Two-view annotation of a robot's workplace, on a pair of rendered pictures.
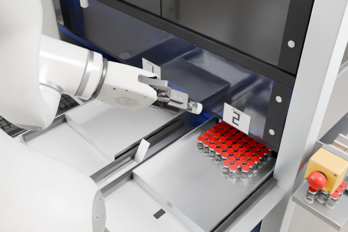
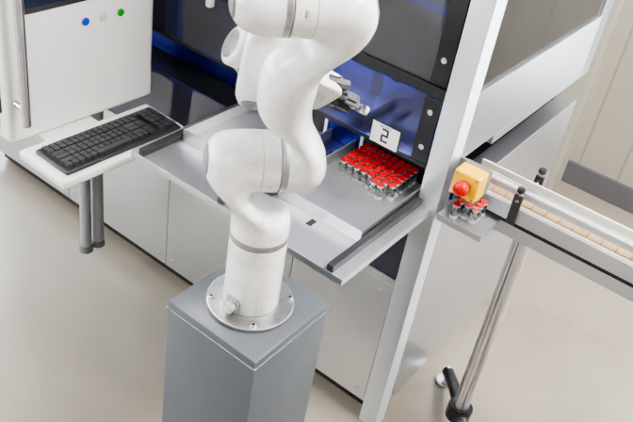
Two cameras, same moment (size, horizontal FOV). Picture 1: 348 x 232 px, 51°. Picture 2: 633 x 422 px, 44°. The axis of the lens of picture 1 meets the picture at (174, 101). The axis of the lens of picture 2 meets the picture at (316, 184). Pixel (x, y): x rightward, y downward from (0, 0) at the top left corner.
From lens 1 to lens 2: 1.11 m
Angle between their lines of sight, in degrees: 11
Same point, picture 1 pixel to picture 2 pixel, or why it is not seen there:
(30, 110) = not seen: hidden behind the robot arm
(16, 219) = (307, 135)
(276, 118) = (426, 132)
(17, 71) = not seen: hidden behind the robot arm
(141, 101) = (328, 96)
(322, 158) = (466, 170)
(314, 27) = (463, 47)
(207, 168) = (351, 188)
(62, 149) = (189, 166)
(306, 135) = (453, 146)
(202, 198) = (351, 212)
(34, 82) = not seen: hidden behind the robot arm
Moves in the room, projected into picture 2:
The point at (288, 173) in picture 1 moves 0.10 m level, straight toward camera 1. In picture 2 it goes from (434, 189) to (428, 210)
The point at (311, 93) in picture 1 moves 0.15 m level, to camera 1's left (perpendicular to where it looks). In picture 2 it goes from (459, 105) to (398, 102)
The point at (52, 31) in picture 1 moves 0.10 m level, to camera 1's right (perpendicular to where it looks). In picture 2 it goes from (146, 32) to (180, 35)
